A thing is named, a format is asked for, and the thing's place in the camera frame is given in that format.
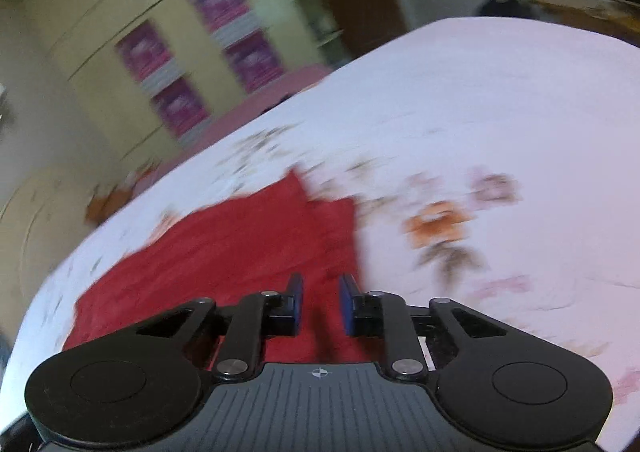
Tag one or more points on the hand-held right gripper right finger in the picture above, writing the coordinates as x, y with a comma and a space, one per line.
348, 304

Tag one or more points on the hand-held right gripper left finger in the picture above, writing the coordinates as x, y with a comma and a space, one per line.
295, 304

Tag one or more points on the red puffer jacket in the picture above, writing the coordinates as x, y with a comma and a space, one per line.
225, 242

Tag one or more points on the floral white bed sheet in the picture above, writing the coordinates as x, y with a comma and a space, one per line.
475, 107

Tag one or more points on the cream round headboard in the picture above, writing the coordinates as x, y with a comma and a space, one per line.
40, 232

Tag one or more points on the dark bag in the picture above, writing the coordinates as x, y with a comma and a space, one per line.
502, 8

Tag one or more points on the cream wardrobe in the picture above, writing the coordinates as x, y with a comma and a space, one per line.
100, 7

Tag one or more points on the wooden desk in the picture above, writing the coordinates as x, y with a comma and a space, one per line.
585, 7

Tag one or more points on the purple wall poster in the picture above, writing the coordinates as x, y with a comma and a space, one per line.
252, 60
220, 0
142, 50
180, 105

